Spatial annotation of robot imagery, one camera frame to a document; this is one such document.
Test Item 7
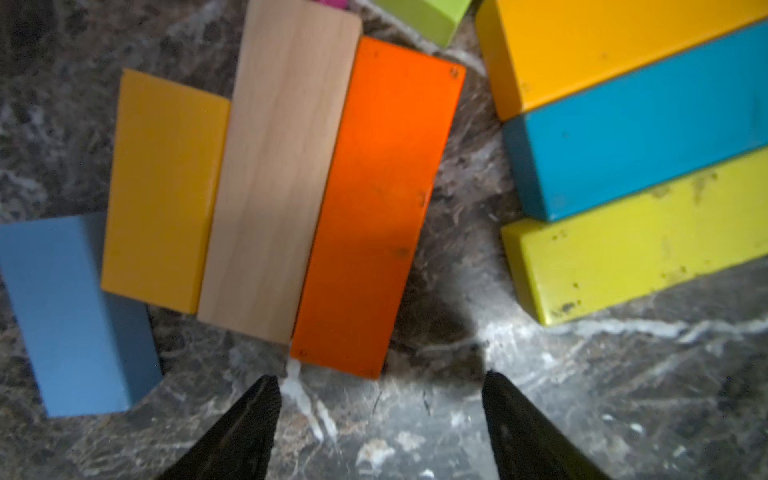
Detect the orange block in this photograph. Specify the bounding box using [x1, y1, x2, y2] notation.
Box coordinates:
[290, 37, 466, 379]

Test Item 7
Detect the natural wood short block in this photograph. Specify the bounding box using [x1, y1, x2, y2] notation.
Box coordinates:
[197, 1, 362, 345]

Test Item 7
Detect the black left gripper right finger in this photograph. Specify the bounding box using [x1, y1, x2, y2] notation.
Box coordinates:
[482, 370, 607, 479]

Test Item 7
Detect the amber yellow long block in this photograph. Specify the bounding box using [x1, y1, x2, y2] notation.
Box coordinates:
[475, 0, 767, 121]

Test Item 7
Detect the lime green short block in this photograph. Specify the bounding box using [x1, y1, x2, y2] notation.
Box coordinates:
[374, 0, 472, 47]

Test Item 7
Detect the amber yellow short block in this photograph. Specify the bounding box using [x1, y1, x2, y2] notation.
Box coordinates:
[101, 69, 230, 314]

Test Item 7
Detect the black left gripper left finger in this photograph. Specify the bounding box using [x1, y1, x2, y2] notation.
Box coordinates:
[160, 375, 282, 479]

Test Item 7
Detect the light blue block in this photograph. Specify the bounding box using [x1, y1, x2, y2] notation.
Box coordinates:
[1, 212, 162, 417]

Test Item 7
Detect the magenta block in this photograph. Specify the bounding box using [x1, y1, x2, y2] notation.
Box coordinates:
[316, 0, 349, 10]

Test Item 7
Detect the yellow-green long block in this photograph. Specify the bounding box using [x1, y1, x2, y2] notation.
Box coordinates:
[501, 148, 767, 326]

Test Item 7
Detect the cyan long block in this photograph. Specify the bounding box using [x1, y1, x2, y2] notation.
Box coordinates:
[502, 21, 767, 221]

